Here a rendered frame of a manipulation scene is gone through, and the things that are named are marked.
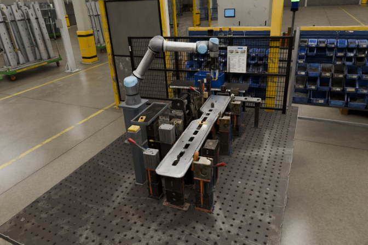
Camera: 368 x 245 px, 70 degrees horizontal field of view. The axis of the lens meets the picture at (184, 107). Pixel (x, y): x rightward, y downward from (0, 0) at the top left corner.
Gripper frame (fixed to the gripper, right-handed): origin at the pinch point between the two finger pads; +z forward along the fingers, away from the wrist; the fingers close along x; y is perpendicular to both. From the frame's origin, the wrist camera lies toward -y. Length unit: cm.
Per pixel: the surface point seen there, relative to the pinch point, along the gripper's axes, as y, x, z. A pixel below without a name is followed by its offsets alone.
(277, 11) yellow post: -63, 49, -51
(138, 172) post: 92, -36, 46
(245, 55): -60, 20, -7
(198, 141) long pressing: 70, 4, 27
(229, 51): -60, 3, -11
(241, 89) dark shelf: -37.8, 19.5, 24.4
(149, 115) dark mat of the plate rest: 68, -34, 11
